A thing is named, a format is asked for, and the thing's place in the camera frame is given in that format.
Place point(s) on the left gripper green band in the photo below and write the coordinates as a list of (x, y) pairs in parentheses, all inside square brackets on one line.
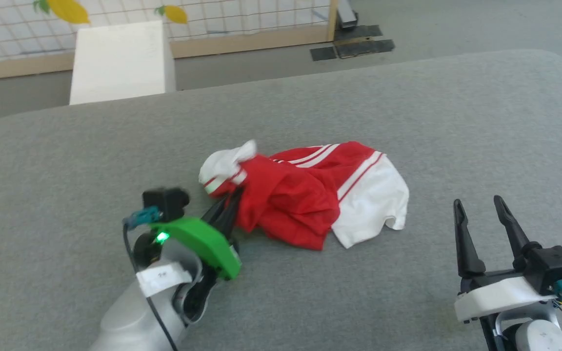
[(198, 241)]

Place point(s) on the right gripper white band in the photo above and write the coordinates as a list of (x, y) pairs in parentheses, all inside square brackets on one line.
[(495, 295)]

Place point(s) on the red and white garment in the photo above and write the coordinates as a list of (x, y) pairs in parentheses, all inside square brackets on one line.
[(291, 200)]

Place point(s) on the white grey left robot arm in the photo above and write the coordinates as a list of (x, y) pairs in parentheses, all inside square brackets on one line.
[(130, 321)]

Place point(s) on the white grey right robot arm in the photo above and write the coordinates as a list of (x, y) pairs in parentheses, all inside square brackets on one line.
[(539, 339)]

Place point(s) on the grey fabric sofa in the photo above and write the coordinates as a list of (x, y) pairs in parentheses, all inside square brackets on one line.
[(408, 292)]

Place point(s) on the white box cabinet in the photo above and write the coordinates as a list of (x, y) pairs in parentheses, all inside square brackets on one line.
[(120, 63)]

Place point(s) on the black floor mat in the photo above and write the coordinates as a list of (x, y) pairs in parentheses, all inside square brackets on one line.
[(323, 53), (365, 47), (359, 32)]

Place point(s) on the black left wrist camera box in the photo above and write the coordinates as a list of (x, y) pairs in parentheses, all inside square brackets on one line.
[(164, 201)]

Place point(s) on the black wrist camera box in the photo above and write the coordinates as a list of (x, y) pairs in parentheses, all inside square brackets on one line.
[(556, 268), (164, 201)]

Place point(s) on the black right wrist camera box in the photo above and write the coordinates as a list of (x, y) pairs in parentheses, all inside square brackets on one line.
[(556, 268)]

